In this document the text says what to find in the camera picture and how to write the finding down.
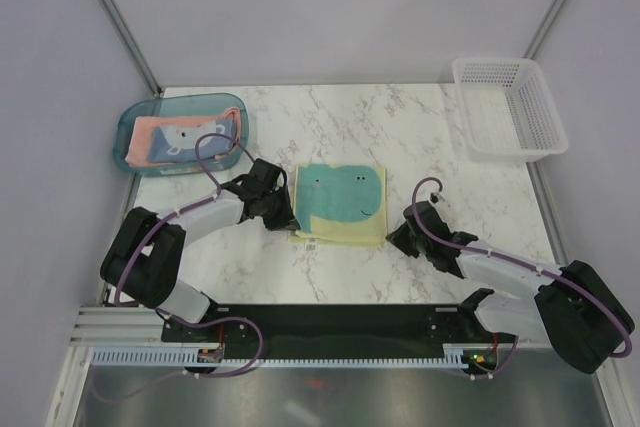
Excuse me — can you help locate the blue cloth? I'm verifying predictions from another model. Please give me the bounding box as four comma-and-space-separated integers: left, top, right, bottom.
147, 119, 237, 163

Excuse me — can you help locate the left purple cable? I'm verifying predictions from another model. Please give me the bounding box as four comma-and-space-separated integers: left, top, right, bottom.
92, 132, 265, 404

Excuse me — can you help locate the aluminium corner post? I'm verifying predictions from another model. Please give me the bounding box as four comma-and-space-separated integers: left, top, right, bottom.
98, 0, 163, 98
519, 0, 599, 61

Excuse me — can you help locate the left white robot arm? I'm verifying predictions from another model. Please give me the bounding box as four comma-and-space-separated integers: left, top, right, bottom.
100, 159, 299, 341

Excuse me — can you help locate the right aluminium corner post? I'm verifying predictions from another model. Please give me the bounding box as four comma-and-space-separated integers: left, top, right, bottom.
519, 0, 599, 61

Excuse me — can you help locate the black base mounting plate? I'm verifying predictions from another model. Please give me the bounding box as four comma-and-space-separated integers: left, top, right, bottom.
159, 302, 516, 361

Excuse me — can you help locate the yellow cloth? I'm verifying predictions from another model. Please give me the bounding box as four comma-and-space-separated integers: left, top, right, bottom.
293, 166, 387, 246

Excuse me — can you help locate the teal transparent plastic bin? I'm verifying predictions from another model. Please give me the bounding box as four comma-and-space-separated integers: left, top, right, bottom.
113, 93, 250, 177

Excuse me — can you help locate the white perforated plastic basket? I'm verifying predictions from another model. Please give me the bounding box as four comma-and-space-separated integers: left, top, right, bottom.
452, 57, 569, 163

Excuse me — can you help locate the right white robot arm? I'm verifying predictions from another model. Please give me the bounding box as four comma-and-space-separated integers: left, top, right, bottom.
387, 201, 635, 374

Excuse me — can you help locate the teal cloth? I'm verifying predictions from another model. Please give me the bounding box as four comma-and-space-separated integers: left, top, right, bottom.
294, 163, 384, 234

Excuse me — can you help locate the pink towel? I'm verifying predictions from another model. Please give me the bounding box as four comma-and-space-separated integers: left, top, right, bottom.
124, 106, 242, 168

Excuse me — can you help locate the white slotted cable duct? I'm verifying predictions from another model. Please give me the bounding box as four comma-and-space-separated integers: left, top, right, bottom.
90, 346, 480, 369

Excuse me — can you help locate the left aluminium corner post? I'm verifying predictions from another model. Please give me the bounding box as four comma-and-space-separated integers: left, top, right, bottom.
98, 0, 163, 98

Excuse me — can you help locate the aluminium extrusion rail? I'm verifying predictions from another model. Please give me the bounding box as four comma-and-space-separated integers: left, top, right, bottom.
72, 302, 551, 346

